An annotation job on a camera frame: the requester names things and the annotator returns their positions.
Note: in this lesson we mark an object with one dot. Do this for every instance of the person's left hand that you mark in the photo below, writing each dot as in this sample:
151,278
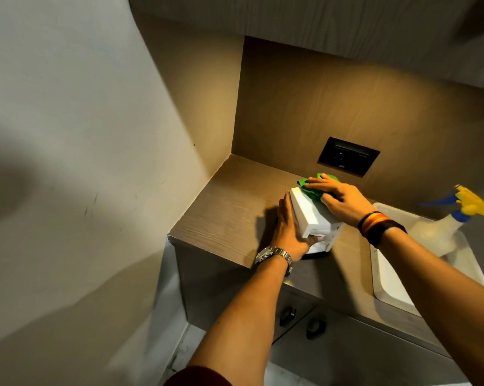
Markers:
289,233

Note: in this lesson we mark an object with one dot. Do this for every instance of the person's right hand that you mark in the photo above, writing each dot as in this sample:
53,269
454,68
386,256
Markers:
348,204

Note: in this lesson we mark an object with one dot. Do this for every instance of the person's right middle finger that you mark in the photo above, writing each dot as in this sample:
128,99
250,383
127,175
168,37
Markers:
329,177

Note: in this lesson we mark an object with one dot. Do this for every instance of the person's left thumb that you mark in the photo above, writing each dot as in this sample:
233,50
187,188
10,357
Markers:
315,239

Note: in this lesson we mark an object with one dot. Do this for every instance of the person's right thumb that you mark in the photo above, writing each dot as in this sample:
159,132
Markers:
328,200

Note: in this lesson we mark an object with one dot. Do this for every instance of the green cleaning cloth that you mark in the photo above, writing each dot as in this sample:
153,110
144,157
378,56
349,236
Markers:
311,190

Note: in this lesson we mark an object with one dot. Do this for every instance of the white box appliance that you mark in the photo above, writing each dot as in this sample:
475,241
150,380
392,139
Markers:
312,217

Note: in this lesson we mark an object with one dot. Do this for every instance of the person's right forearm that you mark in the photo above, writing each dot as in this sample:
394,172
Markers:
442,293

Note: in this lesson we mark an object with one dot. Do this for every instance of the person's left forearm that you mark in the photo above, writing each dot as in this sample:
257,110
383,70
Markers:
246,313

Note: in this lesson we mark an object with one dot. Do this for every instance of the silver metal wristwatch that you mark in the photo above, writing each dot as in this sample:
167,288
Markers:
273,254

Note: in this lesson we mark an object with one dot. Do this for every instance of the black wristband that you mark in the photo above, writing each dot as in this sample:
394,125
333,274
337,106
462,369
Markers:
385,232

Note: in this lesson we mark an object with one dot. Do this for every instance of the white rectangular sink basin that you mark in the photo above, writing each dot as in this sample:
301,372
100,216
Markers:
390,277

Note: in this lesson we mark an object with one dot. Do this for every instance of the spray bottle with yellow trigger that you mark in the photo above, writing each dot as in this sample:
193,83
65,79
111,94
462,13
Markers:
438,233

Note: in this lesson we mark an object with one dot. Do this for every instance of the grey base cabinet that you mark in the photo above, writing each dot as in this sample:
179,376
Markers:
346,353

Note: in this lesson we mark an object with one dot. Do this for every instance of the dark red sleeve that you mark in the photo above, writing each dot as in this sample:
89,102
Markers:
203,377

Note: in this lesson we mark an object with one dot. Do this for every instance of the black wall socket panel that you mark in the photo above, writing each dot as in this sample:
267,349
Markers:
348,155

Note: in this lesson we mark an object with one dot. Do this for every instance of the wooden wall cabinet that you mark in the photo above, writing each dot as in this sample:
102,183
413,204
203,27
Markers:
306,20

